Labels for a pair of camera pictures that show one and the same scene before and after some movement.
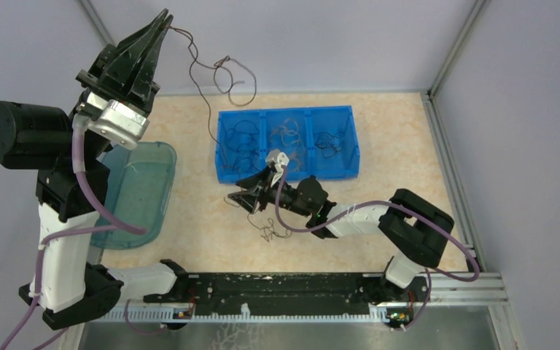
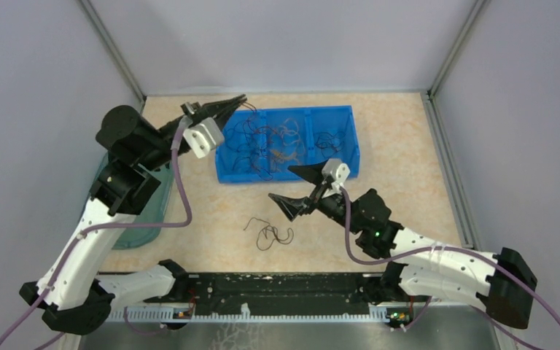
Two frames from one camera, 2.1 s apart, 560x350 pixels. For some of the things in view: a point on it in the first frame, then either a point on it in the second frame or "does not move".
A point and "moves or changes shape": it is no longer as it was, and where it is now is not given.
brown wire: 329,144 does not move
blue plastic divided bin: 319,142 does not move
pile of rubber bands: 270,230 moves or changes shape
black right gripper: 251,183 → 293,207
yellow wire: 286,138 moves or changes shape
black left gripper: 114,65 → 222,110
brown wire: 223,79 → 264,137
